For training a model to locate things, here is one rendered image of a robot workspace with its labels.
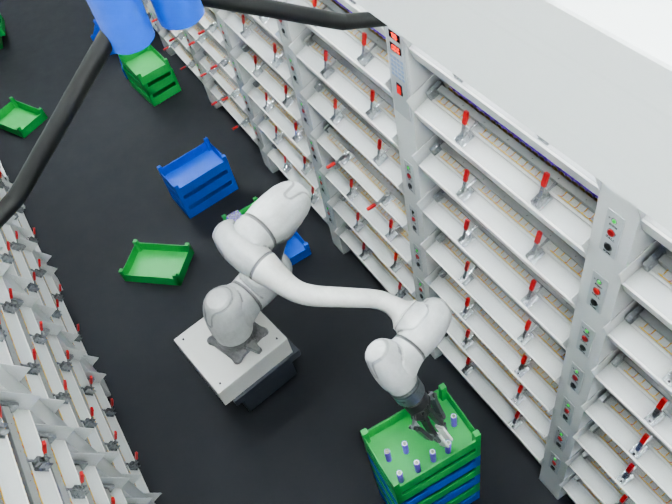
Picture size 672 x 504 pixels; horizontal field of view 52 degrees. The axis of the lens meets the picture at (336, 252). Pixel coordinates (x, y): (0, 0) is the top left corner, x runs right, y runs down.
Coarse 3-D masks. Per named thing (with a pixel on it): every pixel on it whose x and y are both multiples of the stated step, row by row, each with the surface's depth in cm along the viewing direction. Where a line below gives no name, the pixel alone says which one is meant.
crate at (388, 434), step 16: (448, 400) 217; (400, 416) 214; (448, 416) 214; (464, 416) 208; (368, 432) 207; (384, 432) 214; (400, 432) 213; (416, 432) 212; (448, 432) 211; (464, 432) 210; (368, 448) 210; (384, 448) 211; (400, 448) 210; (416, 448) 209; (432, 448) 209; (464, 448) 202; (384, 464) 208; (400, 464) 207; (432, 464) 206; (448, 464) 205; (416, 480) 201
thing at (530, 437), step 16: (448, 336) 268; (448, 352) 266; (464, 352) 263; (464, 368) 258; (480, 384) 255; (496, 400) 250; (512, 416) 245; (528, 432) 241; (528, 448) 239; (544, 448) 236
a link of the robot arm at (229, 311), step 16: (224, 288) 247; (240, 288) 252; (208, 304) 245; (224, 304) 243; (240, 304) 247; (256, 304) 253; (208, 320) 247; (224, 320) 245; (240, 320) 249; (224, 336) 251; (240, 336) 254
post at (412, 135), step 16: (416, 64) 168; (416, 80) 172; (400, 128) 191; (416, 128) 183; (400, 144) 197; (416, 144) 188; (400, 160) 203; (416, 176) 199; (416, 192) 205; (416, 208) 212; (432, 224) 217; (416, 240) 227; (416, 272) 244; (416, 288) 253; (432, 352) 279
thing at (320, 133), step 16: (320, 128) 262; (320, 144) 263; (336, 144) 260; (336, 160) 256; (352, 160) 253; (352, 176) 250; (368, 176) 247; (384, 176) 243; (368, 192) 244; (384, 192) 241; (400, 192) 238; (384, 208) 238; (400, 224) 233
